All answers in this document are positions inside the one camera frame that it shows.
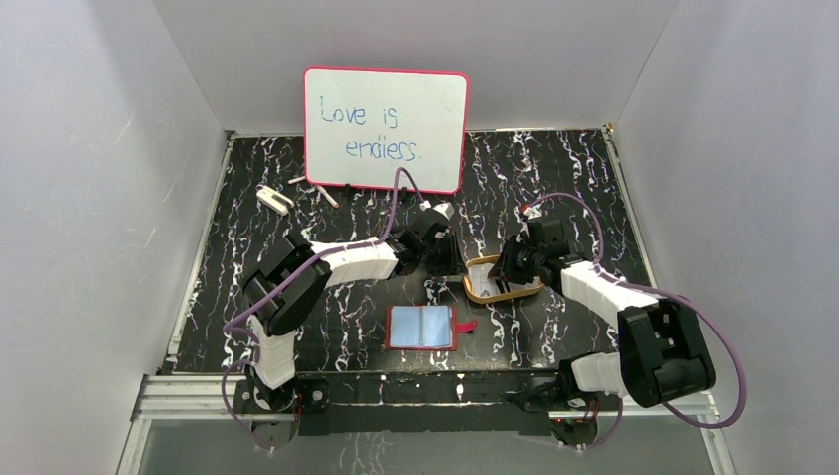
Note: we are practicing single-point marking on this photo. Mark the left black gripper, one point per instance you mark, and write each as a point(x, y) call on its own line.
point(443, 254)

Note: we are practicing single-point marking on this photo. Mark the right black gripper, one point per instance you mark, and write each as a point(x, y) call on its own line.
point(504, 269)

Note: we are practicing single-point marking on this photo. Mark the tan oval card tray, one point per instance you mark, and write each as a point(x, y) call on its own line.
point(510, 291)

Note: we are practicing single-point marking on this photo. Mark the red leather card holder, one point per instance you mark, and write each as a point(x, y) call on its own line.
point(425, 328)

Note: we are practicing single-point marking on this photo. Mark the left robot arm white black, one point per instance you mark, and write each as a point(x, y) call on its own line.
point(284, 289)

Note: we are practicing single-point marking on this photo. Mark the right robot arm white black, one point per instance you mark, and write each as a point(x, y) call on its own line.
point(662, 354)

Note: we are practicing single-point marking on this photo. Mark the cards in tray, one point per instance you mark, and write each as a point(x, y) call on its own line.
point(483, 286)

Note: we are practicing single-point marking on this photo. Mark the white marker pen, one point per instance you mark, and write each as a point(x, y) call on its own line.
point(332, 201)

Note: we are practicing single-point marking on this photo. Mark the white board eraser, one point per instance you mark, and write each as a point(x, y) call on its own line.
point(274, 200)

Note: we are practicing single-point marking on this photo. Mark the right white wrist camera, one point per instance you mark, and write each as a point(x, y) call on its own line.
point(531, 212)

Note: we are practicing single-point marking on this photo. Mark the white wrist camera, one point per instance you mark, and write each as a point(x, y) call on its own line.
point(531, 212)
point(442, 212)

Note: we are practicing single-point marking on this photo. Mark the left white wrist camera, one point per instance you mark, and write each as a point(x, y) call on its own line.
point(442, 212)

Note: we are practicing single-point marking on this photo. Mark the white board with red frame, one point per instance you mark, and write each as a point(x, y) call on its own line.
point(362, 124)

